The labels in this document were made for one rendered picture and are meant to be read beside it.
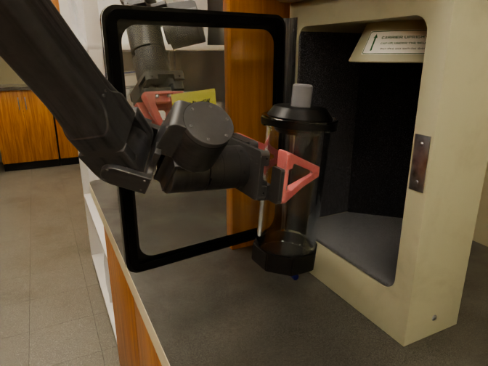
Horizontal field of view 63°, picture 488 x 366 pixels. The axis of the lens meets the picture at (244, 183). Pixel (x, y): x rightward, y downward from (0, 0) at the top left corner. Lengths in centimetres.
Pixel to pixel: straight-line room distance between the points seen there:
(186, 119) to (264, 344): 34
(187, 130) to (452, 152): 32
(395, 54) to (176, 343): 50
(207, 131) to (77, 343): 189
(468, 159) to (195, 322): 44
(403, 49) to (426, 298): 34
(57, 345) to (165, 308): 160
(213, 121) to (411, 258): 31
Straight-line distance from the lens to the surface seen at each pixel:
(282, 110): 55
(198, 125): 43
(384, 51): 60
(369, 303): 66
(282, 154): 50
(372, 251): 71
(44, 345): 228
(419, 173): 54
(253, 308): 67
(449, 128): 54
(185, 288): 73
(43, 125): 539
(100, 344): 219
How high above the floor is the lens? 133
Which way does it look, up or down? 18 degrees down
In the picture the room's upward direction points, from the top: straight up
